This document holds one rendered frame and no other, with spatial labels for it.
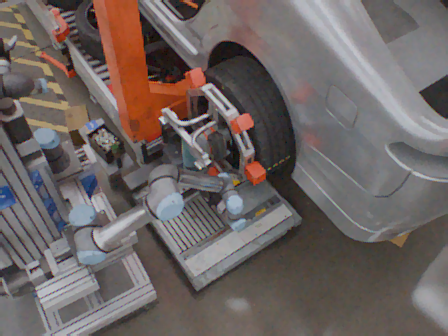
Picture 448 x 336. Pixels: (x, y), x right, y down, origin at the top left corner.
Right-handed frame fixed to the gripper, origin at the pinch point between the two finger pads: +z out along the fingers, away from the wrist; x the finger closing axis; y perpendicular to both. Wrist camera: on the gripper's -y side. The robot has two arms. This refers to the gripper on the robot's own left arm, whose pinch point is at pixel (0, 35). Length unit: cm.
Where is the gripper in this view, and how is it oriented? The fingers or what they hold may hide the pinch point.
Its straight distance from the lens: 286.7
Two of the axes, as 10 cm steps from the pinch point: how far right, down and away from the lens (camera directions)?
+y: -1.4, 6.0, 7.9
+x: 9.5, -1.4, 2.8
